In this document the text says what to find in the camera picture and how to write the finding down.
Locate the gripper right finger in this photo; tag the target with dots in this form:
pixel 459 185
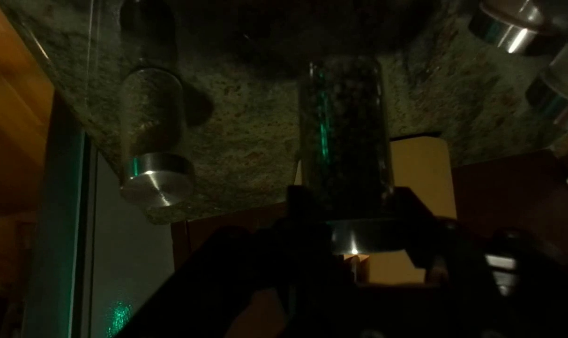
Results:
pixel 421 223

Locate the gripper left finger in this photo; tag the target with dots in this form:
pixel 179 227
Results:
pixel 305 219

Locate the dark-filled spice jar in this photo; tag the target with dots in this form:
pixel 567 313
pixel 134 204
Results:
pixel 346 138

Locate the spice jar with silver cap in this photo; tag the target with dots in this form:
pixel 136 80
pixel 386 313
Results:
pixel 153 125

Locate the silver-capped jar in stand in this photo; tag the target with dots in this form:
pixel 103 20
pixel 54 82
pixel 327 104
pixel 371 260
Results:
pixel 562 95
pixel 509 29

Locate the wooden knife block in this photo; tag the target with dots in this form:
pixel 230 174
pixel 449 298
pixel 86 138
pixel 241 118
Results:
pixel 421 170

